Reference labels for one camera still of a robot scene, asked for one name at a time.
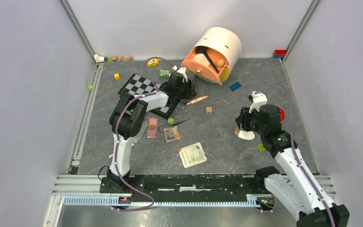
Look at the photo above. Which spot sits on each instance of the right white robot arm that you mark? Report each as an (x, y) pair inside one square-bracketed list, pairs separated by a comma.
[(303, 197)]

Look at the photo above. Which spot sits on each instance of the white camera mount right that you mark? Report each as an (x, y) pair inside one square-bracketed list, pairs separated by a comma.
[(257, 100)]

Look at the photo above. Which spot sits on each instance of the black makeup brush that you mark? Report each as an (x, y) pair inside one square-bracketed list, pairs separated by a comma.
[(203, 50)]

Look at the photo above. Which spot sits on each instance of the orange top drawer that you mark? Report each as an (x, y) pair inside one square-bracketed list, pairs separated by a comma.
[(207, 72)]

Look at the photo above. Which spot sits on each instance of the white gold oval case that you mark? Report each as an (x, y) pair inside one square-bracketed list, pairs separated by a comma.
[(244, 135)]

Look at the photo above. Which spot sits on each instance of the wooden handled makeup tool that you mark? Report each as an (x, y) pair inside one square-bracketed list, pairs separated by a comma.
[(193, 101)]

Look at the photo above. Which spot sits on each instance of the yellow small cube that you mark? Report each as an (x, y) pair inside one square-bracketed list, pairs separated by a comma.
[(117, 76)]

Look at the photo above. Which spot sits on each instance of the small orange sponge ball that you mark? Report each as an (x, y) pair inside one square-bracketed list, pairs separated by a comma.
[(220, 63)]

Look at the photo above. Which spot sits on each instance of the pink blush palette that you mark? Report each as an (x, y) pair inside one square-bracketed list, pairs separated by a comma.
[(152, 128)]

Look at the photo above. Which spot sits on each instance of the yellow owl toy block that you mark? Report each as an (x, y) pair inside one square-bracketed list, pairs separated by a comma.
[(153, 62)]

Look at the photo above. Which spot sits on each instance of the black tweezers with loop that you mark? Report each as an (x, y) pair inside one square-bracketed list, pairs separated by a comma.
[(170, 125)]

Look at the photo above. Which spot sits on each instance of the wooden arch block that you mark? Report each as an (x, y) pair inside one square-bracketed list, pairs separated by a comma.
[(130, 58)]

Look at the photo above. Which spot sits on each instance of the red plastic toy piece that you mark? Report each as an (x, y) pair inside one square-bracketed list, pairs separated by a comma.
[(282, 114)]

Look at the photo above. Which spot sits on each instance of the white paper sachet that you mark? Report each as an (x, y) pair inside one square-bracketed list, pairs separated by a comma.
[(192, 155)]

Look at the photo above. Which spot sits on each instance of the small wooden cube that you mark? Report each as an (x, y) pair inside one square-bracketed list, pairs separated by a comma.
[(209, 110)]

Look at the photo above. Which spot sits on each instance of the cream round drawer cabinet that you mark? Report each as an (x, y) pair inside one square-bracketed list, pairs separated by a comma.
[(224, 41)]

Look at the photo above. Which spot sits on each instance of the green number block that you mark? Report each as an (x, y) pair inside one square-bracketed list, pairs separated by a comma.
[(164, 73)]

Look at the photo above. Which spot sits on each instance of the blue lego brick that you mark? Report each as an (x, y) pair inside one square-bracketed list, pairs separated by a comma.
[(235, 86)]

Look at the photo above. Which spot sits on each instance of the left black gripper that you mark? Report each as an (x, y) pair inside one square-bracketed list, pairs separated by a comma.
[(190, 92)]

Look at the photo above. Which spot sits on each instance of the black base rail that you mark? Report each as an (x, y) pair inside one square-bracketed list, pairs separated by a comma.
[(187, 188)]

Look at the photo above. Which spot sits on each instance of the green lego brick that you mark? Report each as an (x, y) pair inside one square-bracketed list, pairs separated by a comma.
[(261, 147)]

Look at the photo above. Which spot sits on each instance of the black white checkerboard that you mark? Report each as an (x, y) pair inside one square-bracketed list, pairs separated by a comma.
[(137, 85)]

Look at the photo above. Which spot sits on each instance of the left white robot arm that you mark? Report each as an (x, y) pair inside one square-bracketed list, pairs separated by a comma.
[(127, 119)]

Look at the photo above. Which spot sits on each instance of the white corner bracket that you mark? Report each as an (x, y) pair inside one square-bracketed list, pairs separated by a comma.
[(98, 58)]

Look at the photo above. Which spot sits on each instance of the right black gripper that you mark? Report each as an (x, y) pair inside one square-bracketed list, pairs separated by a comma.
[(242, 120)]

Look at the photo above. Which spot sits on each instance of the red blue brick stack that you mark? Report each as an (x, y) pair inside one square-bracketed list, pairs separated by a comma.
[(279, 53)]

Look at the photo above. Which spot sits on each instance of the small green cube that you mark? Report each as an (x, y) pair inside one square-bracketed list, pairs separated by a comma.
[(170, 121)]

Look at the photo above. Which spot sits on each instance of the colourful eyeshadow palette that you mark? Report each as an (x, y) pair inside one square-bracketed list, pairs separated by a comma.
[(172, 134)]

